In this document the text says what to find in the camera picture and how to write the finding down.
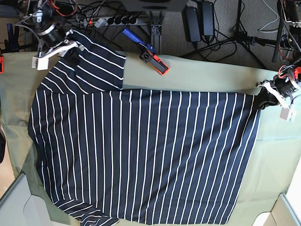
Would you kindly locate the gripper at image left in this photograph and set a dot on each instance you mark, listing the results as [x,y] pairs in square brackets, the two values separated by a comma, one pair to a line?
[59,42]

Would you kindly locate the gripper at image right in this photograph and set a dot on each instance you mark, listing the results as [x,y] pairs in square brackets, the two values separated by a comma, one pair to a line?
[283,85]

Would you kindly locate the navy white striped T-shirt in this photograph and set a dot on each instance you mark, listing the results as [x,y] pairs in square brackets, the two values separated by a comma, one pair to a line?
[154,157]

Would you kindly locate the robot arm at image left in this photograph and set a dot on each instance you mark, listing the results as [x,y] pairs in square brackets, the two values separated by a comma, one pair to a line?
[47,21]

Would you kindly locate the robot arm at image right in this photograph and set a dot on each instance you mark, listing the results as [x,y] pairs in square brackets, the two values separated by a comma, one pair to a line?
[289,34]

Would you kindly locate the grey power strip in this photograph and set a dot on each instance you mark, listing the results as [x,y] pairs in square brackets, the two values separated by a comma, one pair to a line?
[98,22]

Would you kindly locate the blue clamp at left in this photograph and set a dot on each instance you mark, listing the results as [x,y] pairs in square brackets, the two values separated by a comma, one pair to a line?
[11,44]

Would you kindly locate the black tripod stand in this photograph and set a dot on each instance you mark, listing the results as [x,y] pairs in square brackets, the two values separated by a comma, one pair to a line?
[239,38]

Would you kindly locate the green table cloth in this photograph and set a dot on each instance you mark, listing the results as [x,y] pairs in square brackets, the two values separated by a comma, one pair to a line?
[274,167]

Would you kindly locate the orange clamp at left edge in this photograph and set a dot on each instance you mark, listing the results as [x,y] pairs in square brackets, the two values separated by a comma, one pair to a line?
[1,64]

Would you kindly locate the blue orange bar clamp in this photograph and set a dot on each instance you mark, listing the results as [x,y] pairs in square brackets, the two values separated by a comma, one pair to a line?
[148,54]

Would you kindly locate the black object at left edge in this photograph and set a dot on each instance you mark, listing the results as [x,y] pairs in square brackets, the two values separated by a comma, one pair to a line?
[2,145]

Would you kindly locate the black power adapter right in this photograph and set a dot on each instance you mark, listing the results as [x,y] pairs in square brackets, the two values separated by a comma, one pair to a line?
[207,18]

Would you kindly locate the black power adapter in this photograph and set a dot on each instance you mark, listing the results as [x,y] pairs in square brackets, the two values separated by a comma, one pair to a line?
[207,18]
[191,24]

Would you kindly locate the black power adapter left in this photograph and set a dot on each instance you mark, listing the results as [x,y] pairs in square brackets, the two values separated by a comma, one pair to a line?
[191,24]

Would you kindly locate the grey bin at right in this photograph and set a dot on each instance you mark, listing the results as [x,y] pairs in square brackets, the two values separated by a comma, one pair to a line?
[282,214]

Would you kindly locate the grey bin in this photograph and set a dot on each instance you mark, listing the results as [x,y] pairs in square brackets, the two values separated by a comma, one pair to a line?
[282,214]
[18,207]

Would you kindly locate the grey bin at left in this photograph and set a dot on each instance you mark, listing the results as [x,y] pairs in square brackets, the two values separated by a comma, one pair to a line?
[18,207]

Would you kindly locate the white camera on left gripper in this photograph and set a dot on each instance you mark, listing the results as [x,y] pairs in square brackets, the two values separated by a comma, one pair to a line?
[288,114]

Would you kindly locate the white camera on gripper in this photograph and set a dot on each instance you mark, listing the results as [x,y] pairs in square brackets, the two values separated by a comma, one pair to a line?
[288,114]
[40,63]

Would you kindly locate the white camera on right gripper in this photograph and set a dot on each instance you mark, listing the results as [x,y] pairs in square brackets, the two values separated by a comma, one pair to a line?
[40,63]

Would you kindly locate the aluminium frame post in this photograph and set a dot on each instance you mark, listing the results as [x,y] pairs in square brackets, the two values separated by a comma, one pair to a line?
[156,21]

